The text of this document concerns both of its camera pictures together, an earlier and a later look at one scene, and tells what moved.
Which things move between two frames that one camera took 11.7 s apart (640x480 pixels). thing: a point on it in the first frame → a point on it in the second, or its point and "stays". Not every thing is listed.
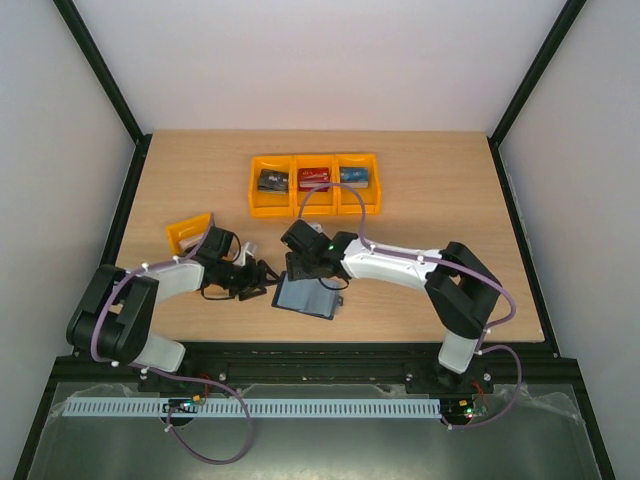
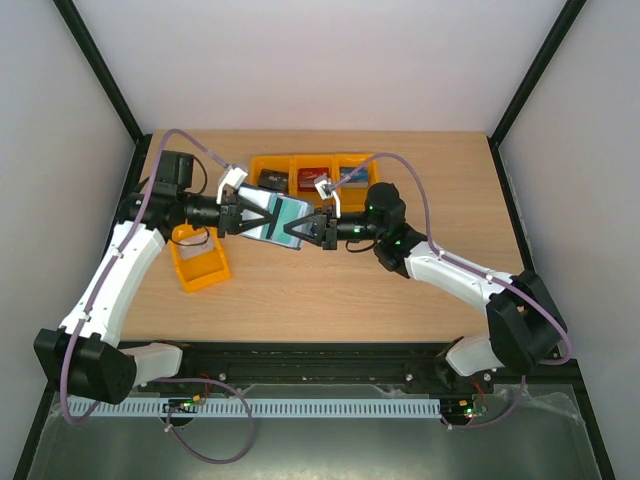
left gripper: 255,278 → 231,212
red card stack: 310,178 stays
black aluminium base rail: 331,364 stays
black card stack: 273,181 stays
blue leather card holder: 308,296 → 279,208
